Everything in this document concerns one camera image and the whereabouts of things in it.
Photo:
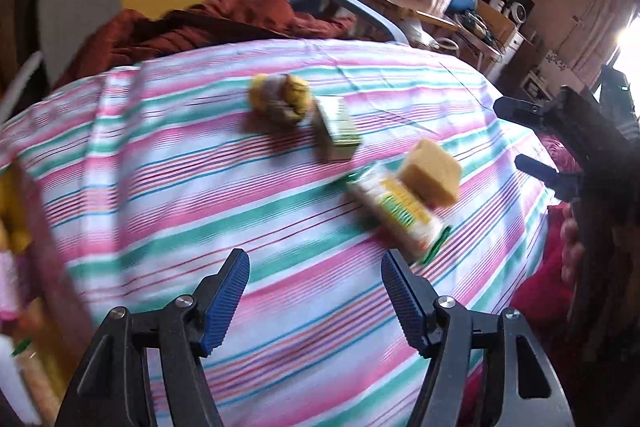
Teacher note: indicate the green white snack packet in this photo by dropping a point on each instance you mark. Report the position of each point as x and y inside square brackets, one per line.
[395, 207]

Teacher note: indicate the cardboard box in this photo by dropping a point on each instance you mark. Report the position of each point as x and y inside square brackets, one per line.
[495, 27]

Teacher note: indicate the wrapped yellow brown bun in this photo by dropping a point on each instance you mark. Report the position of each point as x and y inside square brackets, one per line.
[280, 99]

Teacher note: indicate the person's right hand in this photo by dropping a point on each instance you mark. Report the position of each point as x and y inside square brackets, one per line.
[571, 237]

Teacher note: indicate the gold metal tin tray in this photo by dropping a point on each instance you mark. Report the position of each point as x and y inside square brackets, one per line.
[55, 267]

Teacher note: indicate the grey bed frame rail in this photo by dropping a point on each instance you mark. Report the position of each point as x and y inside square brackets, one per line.
[360, 9]

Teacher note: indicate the white foam piece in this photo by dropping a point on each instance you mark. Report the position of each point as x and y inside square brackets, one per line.
[20, 82]

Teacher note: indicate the blue round appliance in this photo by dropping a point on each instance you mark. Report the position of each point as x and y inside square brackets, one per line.
[460, 1]

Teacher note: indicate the red-brown blanket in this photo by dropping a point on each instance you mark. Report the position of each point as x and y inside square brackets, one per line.
[225, 22]

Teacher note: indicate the striped bed sheet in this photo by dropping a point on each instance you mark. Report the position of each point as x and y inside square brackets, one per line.
[150, 207]

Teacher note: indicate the red clothing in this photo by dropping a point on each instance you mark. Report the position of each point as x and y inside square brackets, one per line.
[540, 282]

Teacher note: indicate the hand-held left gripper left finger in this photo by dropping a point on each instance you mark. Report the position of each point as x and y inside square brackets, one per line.
[225, 302]

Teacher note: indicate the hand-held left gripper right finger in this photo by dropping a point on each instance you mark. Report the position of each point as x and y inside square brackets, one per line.
[405, 302]

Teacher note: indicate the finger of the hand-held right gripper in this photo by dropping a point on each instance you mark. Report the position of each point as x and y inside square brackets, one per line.
[550, 179]
[530, 113]

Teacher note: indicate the green white small carton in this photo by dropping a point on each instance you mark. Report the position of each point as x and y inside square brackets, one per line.
[337, 127]

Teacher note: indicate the yellow sponge block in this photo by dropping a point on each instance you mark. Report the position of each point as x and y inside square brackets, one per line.
[430, 174]

